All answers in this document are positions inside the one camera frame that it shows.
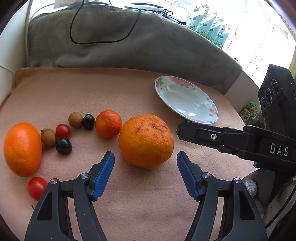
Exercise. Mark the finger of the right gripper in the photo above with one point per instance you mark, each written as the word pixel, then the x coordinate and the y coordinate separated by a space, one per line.
pixel 225 140

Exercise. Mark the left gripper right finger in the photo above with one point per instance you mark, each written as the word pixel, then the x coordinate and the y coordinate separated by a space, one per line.
pixel 240 218

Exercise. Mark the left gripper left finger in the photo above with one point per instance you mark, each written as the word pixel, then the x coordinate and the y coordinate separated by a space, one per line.
pixel 51 220

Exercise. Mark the cherry tomato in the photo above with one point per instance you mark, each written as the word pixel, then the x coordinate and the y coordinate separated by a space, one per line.
pixel 62 131
pixel 36 187

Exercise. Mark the dark cherry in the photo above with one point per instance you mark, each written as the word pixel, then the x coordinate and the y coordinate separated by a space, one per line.
pixel 64 146
pixel 88 122

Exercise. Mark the smooth oval orange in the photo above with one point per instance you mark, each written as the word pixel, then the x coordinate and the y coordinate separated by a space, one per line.
pixel 23 149

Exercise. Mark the brown longan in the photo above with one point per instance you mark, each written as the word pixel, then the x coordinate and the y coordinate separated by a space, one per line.
pixel 48 137
pixel 75 119

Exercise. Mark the large speckled orange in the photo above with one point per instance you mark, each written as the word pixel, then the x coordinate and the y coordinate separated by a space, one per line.
pixel 146 141

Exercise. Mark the small tangerine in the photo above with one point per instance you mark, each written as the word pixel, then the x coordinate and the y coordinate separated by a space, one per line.
pixel 108 124

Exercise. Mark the white gloved right hand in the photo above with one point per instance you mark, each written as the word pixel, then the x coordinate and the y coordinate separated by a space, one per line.
pixel 270 191

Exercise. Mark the green juice carton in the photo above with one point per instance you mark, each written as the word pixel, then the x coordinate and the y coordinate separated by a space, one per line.
pixel 250 114

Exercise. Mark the floral white plate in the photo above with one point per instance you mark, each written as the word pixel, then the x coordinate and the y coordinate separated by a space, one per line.
pixel 186 99

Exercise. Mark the peach fleece mat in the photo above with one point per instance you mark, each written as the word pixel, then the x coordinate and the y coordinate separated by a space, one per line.
pixel 137 204

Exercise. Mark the green white pouch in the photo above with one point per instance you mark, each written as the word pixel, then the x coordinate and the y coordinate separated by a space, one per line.
pixel 215 28
pixel 222 36
pixel 196 16
pixel 205 25

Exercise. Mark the grey folded blanket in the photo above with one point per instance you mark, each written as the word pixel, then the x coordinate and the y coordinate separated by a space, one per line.
pixel 100 35

